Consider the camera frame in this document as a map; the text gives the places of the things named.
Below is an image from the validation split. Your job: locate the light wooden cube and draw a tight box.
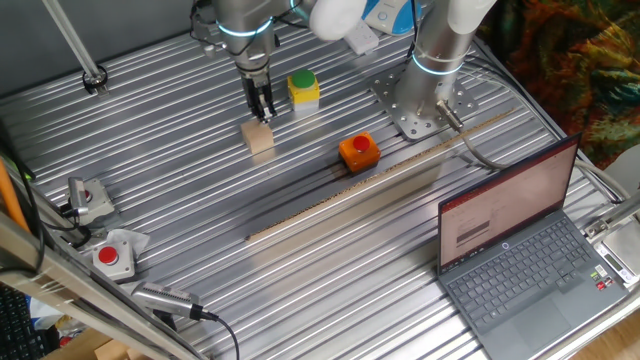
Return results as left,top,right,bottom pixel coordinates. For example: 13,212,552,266
240,119,276,156

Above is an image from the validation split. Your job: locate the aluminium pole with foot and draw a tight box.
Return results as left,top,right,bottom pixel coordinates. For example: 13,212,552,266
42,0,110,97

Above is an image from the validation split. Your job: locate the grey base power cable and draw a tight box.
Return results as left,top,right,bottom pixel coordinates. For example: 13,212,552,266
435,98,631,204

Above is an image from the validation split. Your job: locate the yellow box green button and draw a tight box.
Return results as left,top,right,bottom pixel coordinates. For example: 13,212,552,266
286,69,321,113

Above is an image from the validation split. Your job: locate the brown cardboard board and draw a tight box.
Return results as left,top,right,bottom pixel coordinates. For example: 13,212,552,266
244,108,517,266

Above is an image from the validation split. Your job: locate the silver camera with cable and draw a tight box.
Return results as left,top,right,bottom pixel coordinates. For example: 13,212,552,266
130,281,206,322

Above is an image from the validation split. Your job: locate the blue white pendant device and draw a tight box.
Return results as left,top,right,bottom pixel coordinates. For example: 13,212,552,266
362,0,424,36

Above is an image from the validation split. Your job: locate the black keyboard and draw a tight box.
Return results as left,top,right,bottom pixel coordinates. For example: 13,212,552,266
0,284,51,360

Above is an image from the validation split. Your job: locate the silver digital scale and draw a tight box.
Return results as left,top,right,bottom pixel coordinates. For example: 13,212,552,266
593,218,640,290

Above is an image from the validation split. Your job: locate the brown cardboard box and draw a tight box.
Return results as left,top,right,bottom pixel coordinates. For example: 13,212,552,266
42,327,154,360

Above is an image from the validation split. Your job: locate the black thin camera cable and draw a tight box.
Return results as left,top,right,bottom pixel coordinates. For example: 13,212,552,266
192,307,241,360

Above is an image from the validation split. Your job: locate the orange box red button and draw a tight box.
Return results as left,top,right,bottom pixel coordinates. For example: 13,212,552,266
338,131,382,175

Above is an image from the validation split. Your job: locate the grey box red button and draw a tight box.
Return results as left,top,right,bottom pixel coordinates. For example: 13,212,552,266
91,242,137,282
67,177,117,227

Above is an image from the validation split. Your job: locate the grey laptop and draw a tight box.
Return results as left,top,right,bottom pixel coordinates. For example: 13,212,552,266
436,132,630,360

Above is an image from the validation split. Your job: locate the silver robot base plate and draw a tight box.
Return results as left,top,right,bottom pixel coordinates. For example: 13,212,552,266
370,64,479,141

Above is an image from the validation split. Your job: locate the silver ribbed camera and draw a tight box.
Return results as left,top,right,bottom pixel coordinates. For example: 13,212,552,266
67,176,92,219

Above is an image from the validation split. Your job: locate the white crumpled tissue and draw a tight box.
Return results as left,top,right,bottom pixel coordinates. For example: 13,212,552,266
106,228,151,264

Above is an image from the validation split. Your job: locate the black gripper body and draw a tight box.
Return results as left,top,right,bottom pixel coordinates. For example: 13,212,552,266
240,70,274,102

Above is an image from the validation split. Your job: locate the colourful patterned cloth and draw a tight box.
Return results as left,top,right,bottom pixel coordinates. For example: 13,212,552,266
479,0,640,171

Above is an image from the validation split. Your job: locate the orange pole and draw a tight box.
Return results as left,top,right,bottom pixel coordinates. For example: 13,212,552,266
0,157,31,234

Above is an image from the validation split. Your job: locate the aluminium frame beam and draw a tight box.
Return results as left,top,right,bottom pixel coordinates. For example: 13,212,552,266
0,149,211,360

